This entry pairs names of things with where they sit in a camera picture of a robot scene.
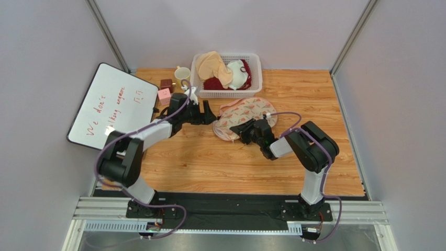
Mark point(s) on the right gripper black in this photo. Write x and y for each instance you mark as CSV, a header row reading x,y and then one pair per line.
x,y
246,131

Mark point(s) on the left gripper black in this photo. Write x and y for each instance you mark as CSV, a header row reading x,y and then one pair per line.
x,y
207,117

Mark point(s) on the floral pink laundry bag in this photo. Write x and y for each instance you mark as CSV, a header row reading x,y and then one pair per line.
x,y
241,111

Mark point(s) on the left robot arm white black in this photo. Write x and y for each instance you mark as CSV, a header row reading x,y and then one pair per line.
x,y
120,159

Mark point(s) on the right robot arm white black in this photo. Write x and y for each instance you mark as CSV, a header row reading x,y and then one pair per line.
x,y
316,152

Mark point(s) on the dark red bra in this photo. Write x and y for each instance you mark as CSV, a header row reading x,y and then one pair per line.
x,y
215,84

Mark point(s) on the white bra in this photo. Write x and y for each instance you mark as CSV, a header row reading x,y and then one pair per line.
x,y
240,74

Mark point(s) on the beige bra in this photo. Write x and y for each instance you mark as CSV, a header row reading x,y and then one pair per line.
x,y
209,65

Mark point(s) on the pink cube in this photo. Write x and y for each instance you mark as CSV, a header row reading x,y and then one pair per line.
x,y
164,96

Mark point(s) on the yellow mug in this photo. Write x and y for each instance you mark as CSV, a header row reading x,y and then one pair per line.
x,y
182,73

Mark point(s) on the dark red cube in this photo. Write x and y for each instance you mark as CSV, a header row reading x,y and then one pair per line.
x,y
167,84

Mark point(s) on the white plastic basket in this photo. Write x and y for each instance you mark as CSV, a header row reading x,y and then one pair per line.
x,y
254,64

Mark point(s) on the whiteboard with red writing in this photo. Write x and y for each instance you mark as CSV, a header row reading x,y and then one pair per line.
x,y
115,100

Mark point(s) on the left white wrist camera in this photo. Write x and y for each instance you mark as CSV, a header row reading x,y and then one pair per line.
x,y
192,93

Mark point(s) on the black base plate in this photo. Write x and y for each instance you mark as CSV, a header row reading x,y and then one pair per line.
x,y
212,211

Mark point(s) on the aluminium frame rail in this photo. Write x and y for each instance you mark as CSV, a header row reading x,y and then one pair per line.
x,y
109,214

